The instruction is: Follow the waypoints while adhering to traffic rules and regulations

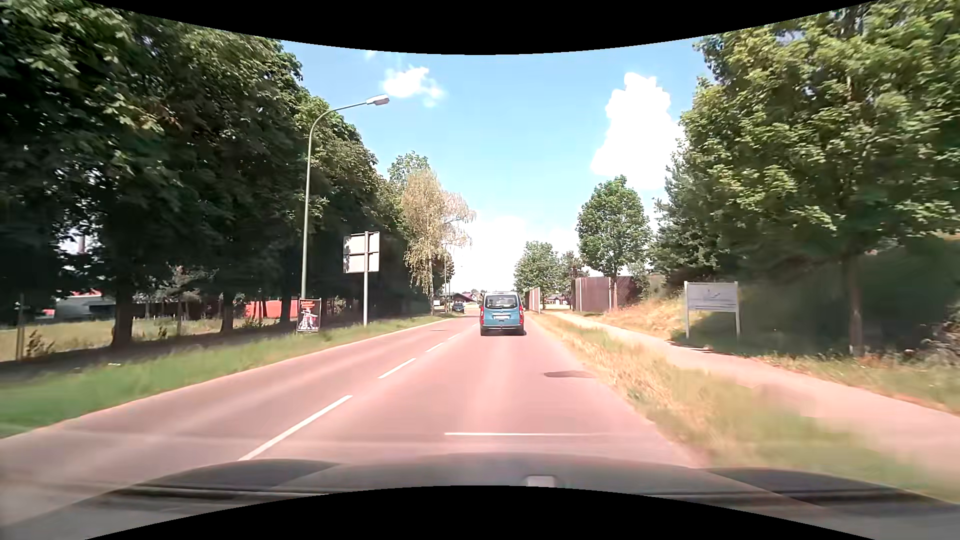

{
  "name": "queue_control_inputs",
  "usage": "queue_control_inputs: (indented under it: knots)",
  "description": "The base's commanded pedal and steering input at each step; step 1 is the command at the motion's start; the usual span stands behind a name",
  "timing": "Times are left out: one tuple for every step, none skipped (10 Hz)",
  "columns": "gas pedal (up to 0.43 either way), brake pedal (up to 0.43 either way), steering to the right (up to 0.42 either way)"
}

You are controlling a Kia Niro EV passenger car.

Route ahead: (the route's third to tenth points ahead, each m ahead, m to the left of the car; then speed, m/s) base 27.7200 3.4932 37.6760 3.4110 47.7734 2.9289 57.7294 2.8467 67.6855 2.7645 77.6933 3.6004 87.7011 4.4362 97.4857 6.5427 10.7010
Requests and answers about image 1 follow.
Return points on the blue van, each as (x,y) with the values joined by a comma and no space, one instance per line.
(502,311)

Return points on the pale bare tree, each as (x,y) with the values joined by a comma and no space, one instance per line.
(433,225)

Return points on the grey asphalt road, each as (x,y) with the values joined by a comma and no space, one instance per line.
(465,375)

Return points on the brown noise barrier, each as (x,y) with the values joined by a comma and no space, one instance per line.
(596,294)

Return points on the round green tree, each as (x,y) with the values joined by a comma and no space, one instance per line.
(613,225)

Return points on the poster board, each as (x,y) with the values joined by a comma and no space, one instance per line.
(308,315)

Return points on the car's own bonnet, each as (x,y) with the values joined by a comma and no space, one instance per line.
(480,474)

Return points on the red building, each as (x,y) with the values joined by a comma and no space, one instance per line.
(264,308)

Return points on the white information board on posts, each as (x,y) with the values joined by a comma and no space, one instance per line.
(711,297)

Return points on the dry grass verge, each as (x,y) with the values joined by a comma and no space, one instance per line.
(675,397)

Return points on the road markings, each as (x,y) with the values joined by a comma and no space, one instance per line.
(300,425)

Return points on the paved side path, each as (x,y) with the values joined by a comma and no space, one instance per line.
(787,390)

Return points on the row of trees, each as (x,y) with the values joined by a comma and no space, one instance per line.
(150,150)

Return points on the large green tree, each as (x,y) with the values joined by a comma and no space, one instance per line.
(832,150)

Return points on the grass bank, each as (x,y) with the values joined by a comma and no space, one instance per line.
(862,367)

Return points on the grass field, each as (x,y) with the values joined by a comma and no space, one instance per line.
(82,334)

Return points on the white road sign on post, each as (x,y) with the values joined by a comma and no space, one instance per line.
(361,253)

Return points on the grey lamp post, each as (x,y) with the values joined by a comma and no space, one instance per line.
(305,225)

